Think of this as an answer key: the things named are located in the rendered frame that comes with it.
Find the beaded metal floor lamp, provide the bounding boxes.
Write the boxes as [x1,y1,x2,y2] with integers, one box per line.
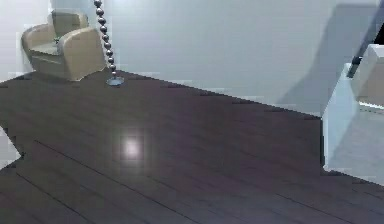
[92,0,125,88]

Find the beige armchair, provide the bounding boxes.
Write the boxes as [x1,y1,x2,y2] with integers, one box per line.
[21,9,107,82]

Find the dark slanted bar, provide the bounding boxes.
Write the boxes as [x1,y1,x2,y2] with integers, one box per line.
[346,0,384,79]

